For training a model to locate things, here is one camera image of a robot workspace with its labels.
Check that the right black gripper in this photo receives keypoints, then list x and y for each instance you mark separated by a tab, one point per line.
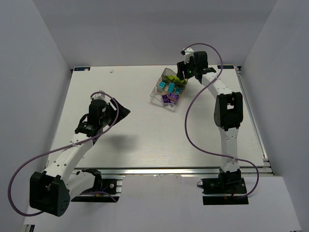
181	68

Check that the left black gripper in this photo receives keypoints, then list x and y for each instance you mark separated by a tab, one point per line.
113	112

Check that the small teal lego brick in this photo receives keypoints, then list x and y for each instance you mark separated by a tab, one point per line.
178	90

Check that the purple 2x4 lego plate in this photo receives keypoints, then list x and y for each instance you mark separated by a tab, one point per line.
173	97

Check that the green small lego brick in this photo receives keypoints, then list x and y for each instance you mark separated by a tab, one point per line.
172	78

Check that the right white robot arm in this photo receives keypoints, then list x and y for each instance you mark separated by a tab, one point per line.
228	111

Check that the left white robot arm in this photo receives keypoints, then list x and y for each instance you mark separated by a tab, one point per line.
52	190

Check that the clear plastic container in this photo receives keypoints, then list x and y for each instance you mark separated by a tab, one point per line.
160	97

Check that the right corner blue label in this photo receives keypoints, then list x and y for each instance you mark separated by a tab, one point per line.
225	66

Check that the corner blue label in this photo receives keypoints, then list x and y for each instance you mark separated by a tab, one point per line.
81	69
225	66

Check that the left corner blue label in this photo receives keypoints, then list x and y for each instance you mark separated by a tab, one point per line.
81	69

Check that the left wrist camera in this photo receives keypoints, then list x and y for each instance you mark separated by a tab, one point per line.
99	95

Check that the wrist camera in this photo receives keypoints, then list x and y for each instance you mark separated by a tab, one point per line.
187	53
99	95

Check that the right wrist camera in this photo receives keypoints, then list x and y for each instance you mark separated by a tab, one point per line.
187	53

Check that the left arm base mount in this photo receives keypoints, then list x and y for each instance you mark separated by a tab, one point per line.
106	188

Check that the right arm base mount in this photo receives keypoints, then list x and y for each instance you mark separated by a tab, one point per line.
215	194

